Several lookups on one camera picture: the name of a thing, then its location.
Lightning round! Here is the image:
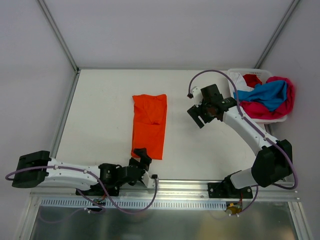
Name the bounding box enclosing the white slotted cable duct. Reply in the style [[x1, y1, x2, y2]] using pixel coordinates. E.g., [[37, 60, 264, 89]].
[[40, 197, 227, 211]]

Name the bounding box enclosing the aluminium frame post left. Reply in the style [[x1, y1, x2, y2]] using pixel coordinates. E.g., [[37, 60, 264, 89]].
[[36, 0, 80, 73]]

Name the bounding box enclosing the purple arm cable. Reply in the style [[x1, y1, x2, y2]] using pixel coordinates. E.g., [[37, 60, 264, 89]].
[[4, 165, 159, 215], [187, 69, 299, 213]]

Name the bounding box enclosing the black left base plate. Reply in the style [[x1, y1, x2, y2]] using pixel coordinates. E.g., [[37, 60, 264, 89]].
[[80, 186, 120, 197]]

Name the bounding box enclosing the aluminium frame post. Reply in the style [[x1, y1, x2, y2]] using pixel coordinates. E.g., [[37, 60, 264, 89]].
[[254, 0, 302, 69], [36, 0, 80, 73]]

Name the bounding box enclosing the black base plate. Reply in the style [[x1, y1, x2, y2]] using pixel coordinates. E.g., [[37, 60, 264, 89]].
[[80, 186, 120, 197], [207, 182, 253, 199]]

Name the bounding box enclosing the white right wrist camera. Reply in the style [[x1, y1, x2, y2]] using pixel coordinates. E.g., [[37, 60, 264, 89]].
[[187, 86, 203, 108]]

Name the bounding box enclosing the white plastic laundry basket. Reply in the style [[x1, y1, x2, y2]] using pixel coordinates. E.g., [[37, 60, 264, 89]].
[[226, 68, 287, 125]]

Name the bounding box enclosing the aluminium frame post right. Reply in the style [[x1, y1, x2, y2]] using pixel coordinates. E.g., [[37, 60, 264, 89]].
[[254, 0, 302, 69]]

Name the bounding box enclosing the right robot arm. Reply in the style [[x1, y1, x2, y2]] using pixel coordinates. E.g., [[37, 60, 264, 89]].
[[187, 84, 294, 199]]

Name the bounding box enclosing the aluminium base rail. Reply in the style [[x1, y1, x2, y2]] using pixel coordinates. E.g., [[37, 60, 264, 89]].
[[30, 179, 301, 202]]

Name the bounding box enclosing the white t shirt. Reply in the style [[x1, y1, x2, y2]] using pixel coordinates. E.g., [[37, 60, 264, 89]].
[[228, 72, 254, 92]]

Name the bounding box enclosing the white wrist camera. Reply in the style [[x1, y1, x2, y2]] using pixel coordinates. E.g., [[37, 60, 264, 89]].
[[141, 171, 158, 189], [187, 86, 203, 108]]

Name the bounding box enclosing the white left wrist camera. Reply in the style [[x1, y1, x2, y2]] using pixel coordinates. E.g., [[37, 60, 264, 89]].
[[141, 171, 158, 189]]

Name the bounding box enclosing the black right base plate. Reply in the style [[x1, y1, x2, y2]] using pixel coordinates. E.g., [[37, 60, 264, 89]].
[[207, 182, 253, 199]]

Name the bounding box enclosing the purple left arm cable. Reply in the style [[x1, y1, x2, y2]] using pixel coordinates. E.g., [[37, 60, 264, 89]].
[[4, 165, 159, 215]]

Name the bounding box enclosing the blue t shirt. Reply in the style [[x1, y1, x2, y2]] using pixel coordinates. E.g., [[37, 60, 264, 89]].
[[233, 80, 288, 112]]

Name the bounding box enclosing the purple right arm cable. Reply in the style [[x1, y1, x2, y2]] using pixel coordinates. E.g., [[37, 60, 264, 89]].
[[187, 69, 299, 213]]

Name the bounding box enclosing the magenta pink t shirt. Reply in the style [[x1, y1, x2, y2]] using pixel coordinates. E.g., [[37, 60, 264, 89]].
[[243, 76, 296, 120]]

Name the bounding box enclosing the orange t shirt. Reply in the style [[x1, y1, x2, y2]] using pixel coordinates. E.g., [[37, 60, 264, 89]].
[[131, 94, 168, 160]]

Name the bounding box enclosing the red t shirt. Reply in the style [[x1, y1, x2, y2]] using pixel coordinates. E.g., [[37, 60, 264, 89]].
[[243, 74, 263, 88]]

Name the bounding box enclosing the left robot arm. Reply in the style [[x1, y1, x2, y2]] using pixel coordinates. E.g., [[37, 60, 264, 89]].
[[7, 148, 157, 197]]

